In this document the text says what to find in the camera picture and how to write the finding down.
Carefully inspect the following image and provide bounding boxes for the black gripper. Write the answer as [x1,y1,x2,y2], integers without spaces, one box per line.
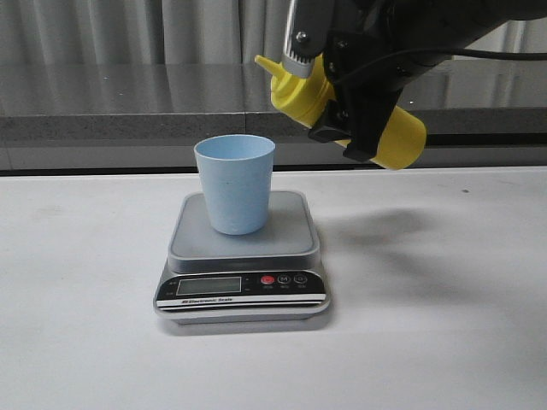
[308,1,453,162]

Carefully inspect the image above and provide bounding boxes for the yellow squeeze bottle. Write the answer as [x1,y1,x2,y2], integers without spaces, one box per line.
[255,55,426,170]

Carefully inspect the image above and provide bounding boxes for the light blue plastic cup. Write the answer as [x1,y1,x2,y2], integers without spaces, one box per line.
[194,134,276,235]

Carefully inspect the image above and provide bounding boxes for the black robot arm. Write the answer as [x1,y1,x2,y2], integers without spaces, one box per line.
[309,1,546,169]

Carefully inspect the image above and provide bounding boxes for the silver electronic kitchen scale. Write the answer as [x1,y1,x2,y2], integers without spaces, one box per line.
[153,190,332,325]

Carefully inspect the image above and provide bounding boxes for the white pleated curtain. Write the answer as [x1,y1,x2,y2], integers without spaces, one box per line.
[0,0,547,66]

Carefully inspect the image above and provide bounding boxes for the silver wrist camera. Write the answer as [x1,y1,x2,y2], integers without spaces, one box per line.
[281,0,335,79]

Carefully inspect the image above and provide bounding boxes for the black cable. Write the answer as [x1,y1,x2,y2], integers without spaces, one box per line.
[328,44,547,86]

